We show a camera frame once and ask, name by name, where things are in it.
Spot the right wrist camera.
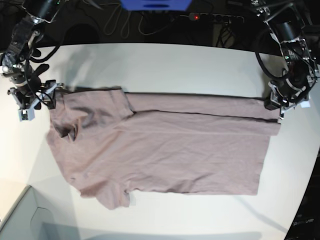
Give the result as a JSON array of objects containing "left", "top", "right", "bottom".
[{"left": 18, "top": 108, "right": 35, "bottom": 122}]

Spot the grey floor cable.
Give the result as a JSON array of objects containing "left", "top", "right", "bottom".
[{"left": 102, "top": 4, "right": 176, "bottom": 38}]

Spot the white power strip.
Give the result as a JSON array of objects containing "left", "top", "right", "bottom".
[{"left": 180, "top": 12, "right": 245, "bottom": 24}]

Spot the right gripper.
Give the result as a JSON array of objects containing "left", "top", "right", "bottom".
[{"left": 7, "top": 80, "right": 64, "bottom": 110}]

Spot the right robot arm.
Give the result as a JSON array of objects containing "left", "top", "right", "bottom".
[{"left": 0, "top": 0, "right": 66, "bottom": 111}]

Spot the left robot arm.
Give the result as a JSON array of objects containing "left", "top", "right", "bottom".
[{"left": 249, "top": 0, "right": 320, "bottom": 119}]

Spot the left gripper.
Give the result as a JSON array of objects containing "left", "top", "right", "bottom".
[{"left": 264, "top": 79, "right": 313, "bottom": 120}]

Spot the blue plastic bin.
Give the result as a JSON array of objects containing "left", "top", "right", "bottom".
[{"left": 120, "top": 0, "right": 192, "bottom": 11}]

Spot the mauve t-shirt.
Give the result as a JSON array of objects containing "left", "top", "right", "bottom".
[{"left": 47, "top": 88, "right": 281, "bottom": 210}]

